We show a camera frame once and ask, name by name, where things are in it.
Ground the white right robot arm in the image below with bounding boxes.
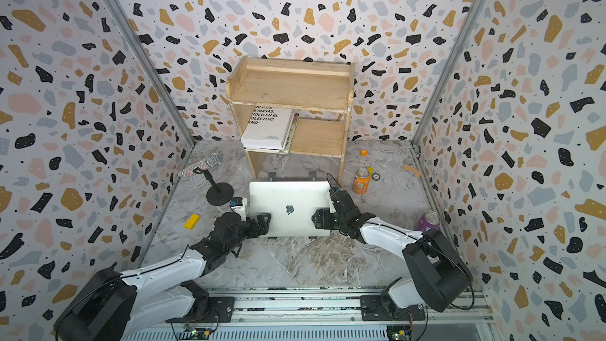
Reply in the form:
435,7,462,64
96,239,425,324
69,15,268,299
312,188,473,320

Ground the aluminium corner frame post right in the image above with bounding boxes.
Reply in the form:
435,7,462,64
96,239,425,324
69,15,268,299
412,0,485,148

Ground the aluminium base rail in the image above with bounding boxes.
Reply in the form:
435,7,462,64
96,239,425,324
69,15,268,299
122,286,493,341

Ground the aluminium corner frame post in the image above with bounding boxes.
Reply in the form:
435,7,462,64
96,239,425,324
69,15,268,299
102,0,196,148
412,0,485,148

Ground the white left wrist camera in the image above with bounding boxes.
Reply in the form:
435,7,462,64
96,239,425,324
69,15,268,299
229,197,248,221

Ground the yellow rectangular block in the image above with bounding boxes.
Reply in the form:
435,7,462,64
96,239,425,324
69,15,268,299
184,214,200,230

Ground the orange soda can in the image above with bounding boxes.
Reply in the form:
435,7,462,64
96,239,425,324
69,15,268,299
353,167,371,195

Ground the black folding laptop stand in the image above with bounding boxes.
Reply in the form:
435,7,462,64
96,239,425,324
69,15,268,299
268,171,317,182

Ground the white book with black text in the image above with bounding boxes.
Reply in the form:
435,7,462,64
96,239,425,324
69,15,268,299
241,106,294,151

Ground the tan wooden rectangular block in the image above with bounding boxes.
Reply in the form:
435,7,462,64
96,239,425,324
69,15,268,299
402,165,422,178

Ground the purple soda can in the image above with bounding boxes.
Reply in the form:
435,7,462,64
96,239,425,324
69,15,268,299
415,211,441,232

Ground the aluminium corner frame post left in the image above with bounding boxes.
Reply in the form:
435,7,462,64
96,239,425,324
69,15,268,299
102,0,196,148

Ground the microphone on black stand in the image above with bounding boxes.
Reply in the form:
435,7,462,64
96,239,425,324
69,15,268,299
178,153,234,206

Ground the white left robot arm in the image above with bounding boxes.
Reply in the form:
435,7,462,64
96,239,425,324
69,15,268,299
54,212,271,340

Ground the wooden shelf unit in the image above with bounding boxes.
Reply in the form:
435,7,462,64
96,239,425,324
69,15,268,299
226,57,355,182

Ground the silver laptop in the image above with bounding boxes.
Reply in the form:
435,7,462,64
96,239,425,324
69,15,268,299
248,181,332,237

